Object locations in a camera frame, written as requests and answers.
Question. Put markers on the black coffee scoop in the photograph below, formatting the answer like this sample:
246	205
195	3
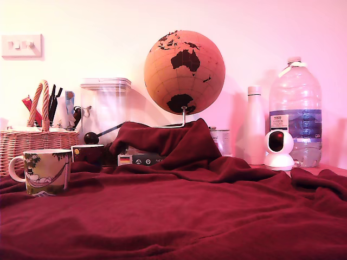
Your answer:
91	138

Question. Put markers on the dark red fleece cloth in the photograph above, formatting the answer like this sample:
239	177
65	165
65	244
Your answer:
189	216

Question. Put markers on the box with German flag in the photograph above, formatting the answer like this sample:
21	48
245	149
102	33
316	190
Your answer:
135	159

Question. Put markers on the white light switch plate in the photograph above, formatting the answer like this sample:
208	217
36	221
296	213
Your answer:
21	46

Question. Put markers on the small white round camera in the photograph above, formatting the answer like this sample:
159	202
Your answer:
279	159

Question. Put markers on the cork globe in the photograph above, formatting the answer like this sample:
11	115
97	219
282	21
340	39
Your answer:
184	78

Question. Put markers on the blue and cork card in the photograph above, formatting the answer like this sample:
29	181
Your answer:
69	105

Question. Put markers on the white insulated bottle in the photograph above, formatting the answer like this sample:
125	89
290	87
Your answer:
254	122

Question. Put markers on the cartoon hammock print mug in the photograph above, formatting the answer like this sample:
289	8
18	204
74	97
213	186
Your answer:
46	173

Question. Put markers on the red packet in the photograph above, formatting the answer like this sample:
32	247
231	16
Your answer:
28	104

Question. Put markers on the white tin can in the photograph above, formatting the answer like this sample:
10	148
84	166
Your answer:
222	140

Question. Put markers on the large clear water bottle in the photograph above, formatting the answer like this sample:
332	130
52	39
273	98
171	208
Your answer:
295	89

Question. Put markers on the clear plastic storage container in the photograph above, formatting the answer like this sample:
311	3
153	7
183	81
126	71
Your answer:
105	108

